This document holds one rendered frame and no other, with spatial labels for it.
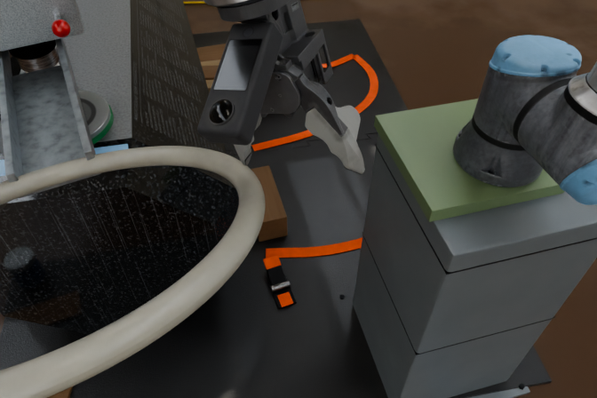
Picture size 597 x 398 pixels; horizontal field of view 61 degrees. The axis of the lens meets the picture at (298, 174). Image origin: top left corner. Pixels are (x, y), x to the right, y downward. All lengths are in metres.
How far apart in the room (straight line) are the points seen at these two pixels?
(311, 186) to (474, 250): 1.29
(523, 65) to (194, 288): 0.72
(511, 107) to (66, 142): 0.78
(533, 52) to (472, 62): 2.17
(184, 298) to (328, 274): 1.53
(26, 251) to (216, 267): 1.10
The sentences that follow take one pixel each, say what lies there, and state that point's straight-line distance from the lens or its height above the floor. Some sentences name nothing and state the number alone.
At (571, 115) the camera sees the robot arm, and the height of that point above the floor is 1.15.
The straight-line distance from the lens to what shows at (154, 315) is 0.43.
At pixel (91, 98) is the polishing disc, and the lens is 1.37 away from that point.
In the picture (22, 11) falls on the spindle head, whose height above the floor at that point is 1.20.
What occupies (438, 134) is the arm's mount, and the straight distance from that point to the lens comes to 1.21.
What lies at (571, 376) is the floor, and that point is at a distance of 2.00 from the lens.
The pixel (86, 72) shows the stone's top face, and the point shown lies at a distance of 1.58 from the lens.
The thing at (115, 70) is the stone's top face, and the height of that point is 0.83.
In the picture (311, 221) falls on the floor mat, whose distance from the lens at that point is 2.10.
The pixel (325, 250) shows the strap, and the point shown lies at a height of 0.02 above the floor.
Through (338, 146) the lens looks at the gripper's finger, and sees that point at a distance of 0.51.
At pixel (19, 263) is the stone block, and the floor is 0.51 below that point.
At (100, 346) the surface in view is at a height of 1.29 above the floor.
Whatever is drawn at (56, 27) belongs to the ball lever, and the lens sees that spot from 1.04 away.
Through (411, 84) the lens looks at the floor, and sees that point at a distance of 2.91.
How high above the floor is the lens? 1.65
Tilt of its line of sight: 46 degrees down
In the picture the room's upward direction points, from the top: straight up
